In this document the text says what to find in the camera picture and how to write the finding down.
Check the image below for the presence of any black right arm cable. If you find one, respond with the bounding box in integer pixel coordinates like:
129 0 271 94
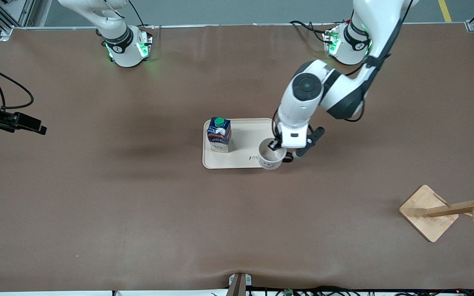
0 62 35 109

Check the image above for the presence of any cream plastic tray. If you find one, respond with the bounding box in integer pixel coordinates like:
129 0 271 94
202 118 279 169

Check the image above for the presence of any brown table cover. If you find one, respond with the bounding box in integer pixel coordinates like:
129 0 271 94
0 23 474 293

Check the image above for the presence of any blue milk carton green cap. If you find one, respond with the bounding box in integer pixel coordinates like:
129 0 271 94
207 117 232 153

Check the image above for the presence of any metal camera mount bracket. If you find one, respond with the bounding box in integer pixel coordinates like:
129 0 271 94
228 273 253 296

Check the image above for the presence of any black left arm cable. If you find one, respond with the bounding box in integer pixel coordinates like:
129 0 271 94
344 0 414 123

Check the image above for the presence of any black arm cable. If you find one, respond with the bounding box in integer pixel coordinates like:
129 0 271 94
0 62 35 109
344 0 414 123

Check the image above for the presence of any wooden cup rack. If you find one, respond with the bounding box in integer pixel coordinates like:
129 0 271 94
398 182 474 243

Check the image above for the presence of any white smiley cup black handle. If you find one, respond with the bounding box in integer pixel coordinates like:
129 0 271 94
258 138 294 170

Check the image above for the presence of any black right base cable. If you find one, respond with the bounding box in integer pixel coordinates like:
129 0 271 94
128 0 155 29

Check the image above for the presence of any black base cable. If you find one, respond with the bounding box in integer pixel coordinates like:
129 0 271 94
290 20 330 44
128 0 155 29

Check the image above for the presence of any black left base cable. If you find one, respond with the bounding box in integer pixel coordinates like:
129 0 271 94
290 20 330 44

